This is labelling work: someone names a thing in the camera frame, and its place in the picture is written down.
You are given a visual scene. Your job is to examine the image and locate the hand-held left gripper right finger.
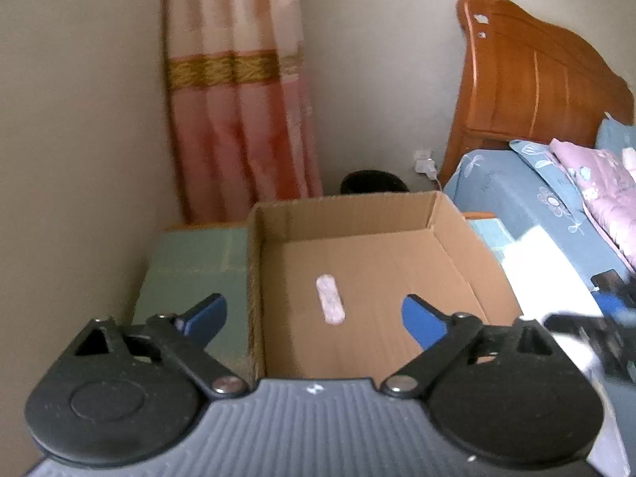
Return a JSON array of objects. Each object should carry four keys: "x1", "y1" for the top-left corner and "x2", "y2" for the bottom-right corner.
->
[{"x1": 380, "y1": 294, "x2": 560, "y2": 401}]

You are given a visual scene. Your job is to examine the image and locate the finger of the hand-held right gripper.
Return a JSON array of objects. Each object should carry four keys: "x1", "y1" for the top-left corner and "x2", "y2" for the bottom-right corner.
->
[
  {"x1": 590, "y1": 269, "x2": 636, "y2": 321},
  {"x1": 543, "y1": 310, "x2": 636, "y2": 383}
]

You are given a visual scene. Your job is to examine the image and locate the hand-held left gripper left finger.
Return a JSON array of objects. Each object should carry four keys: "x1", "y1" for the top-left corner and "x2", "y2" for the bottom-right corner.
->
[{"x1": 74, "y1": 293, "x2": 249, "y2": 401}]

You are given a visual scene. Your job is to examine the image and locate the brown cardboard box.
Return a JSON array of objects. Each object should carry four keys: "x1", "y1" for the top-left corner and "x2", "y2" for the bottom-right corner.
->
[{"x1": 247, "y1": 190, "x2": 524, "y2": 381}]

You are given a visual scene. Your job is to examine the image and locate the checked green grey blanket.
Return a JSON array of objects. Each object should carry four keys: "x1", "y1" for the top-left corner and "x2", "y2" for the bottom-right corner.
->
[{"x1": 132, "y1": 213, "x2": 636, "y2": 477}]

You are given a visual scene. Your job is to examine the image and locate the white oval sticker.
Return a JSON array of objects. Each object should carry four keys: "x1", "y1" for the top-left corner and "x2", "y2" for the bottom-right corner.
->
[{"x1": 315, "y1": 273, "x2": 347, "y2": 327}]

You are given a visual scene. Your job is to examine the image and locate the blue floral quilt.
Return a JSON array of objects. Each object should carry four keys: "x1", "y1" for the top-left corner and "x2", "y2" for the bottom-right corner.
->
[{"x1": 509, "y1": 139, "x2": 636, "y2": 275}]

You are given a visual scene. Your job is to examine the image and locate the black trash bin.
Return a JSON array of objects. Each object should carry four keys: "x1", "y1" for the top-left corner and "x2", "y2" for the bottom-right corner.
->
[{"x1": 340, "y1": 170, "x2": 411, "y2": 195}]

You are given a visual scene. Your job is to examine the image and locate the blue floral bedsheet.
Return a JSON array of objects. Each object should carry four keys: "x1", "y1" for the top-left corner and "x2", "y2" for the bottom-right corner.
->
[{"x1": 442, "y1": 148, "x2": 632, "y2": 291}]

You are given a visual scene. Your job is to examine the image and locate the blue pillow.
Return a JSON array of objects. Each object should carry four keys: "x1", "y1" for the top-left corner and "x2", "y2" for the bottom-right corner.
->
[{"x1": 593, "y1": 115, "x2": 636, "y2": 154}]

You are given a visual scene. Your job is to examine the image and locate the pink curtain with gold band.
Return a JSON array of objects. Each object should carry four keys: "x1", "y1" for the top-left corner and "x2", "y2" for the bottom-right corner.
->
[{"x1": 161, "y1": 0, "x2": 325, "y2": 225}]

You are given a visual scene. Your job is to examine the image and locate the wooden bed headboard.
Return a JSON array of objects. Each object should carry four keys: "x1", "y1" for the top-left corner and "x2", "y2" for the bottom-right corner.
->
[{"x1": 440, "y1": 0, "x2": 636, "y2": 186}]

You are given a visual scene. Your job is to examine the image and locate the white wall charger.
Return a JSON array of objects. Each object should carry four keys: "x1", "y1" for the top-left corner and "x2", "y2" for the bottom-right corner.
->
[{"x1": 413, "y1": 149, "x2": 441, "y2": 182}]

